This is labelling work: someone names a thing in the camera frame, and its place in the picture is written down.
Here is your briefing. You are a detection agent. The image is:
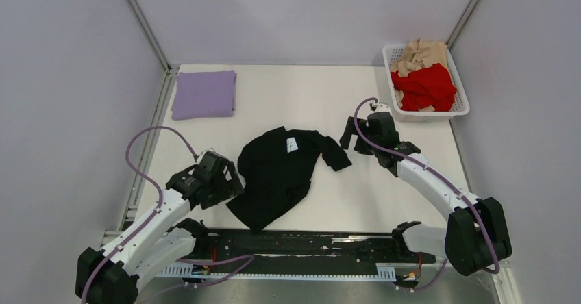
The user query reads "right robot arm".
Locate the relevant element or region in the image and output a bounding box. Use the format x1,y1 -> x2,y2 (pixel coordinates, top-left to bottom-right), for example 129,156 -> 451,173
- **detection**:
339,112 -> 512,276

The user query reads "folded purple t shirt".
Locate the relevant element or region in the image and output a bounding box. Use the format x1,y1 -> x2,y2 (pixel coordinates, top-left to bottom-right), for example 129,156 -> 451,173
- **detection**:
171,70 -> 236,121

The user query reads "white slotted cable duct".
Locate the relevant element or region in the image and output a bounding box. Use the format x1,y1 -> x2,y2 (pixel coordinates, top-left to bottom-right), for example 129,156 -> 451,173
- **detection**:
146,261 -> 397,282

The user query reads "beige t shirt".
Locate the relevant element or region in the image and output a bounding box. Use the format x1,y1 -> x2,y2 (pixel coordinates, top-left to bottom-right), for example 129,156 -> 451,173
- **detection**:
389,39 -> 449,109

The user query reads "red t shirt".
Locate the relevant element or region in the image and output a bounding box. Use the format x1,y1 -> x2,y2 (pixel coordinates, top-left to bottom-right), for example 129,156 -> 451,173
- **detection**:
391,64 -> 457,112

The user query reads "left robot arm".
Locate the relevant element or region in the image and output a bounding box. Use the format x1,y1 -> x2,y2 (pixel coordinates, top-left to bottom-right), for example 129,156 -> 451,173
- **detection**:
75,150 -> 244,303

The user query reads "right aluminium frame post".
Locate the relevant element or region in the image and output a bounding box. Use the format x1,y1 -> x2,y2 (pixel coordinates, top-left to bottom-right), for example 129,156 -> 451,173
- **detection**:
447,0 -> 482,50

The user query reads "black t shirt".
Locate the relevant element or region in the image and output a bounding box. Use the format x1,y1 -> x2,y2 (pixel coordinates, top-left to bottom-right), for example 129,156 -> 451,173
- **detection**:
227,126 -> 352,232

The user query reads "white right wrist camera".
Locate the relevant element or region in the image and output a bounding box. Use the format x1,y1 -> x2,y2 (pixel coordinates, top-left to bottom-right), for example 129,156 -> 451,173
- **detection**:
369,102 -> 391,114

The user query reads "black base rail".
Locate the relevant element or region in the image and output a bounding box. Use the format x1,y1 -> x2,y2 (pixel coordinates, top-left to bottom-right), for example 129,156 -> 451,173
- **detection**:
185,229 -> 436,277

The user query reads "white plastic basket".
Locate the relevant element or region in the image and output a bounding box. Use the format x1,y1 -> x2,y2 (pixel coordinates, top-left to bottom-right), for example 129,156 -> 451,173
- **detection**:
382,39 -> 470,122

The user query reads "left aluminium frame post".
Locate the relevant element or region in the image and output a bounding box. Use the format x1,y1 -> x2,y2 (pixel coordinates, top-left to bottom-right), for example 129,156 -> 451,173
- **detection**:
125,0 -> 171,73

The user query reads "aluminium frame post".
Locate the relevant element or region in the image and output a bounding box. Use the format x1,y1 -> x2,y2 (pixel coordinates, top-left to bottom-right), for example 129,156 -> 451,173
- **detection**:
447,0 -> 482,50
125,0 -> 171,73

